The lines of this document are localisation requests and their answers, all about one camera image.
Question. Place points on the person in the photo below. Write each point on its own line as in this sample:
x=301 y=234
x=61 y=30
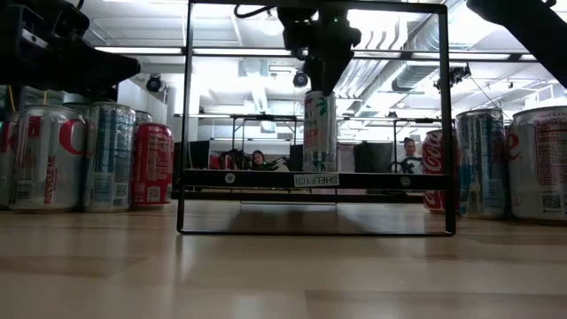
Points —
x=258 y=160
x=409 y=155

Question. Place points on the black ceiling track light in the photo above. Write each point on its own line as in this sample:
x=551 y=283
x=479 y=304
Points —
x=460 y=72

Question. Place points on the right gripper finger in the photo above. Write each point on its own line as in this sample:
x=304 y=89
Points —
x=328 y=71

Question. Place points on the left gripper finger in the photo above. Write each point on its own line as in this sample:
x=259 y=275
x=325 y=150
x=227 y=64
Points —
x=97 y=71

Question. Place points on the tall slim grey can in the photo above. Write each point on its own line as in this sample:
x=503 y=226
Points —
x=144 y=117

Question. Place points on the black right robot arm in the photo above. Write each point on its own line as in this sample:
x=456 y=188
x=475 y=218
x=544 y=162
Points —
x=531 y=31

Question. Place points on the slim silver blue can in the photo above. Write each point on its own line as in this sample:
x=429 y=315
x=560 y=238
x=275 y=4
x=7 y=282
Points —
x=111 y=155
x=483 y=164

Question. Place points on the silver diet cola can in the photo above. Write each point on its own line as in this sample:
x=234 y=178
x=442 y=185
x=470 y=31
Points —
x=6 y=177
x=48 y=159
x=538 y=168

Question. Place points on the silver ventilation duct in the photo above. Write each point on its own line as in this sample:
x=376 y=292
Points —
x=409 y=77

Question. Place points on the long ceiling light strip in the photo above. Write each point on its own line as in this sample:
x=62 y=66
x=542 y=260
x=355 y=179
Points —
x=133 y=50

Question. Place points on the black monitor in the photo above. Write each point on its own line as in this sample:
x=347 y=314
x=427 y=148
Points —
x=374 y=156
x=199 y=155

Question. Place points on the round black ceiling lamp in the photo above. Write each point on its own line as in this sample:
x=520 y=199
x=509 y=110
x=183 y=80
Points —
x=153 y=83
x=299 y=80

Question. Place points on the red box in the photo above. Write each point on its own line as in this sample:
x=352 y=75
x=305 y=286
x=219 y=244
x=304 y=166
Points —
x=216 y=161

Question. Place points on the black aluminium table frame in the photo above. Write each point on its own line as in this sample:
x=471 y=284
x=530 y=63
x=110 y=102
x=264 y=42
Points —
x=381 y=197

